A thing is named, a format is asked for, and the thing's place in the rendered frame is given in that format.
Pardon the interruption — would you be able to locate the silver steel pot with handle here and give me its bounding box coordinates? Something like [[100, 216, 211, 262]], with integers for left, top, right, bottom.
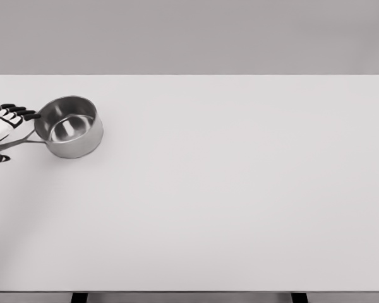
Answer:
[[0, 95, 104, 159]]

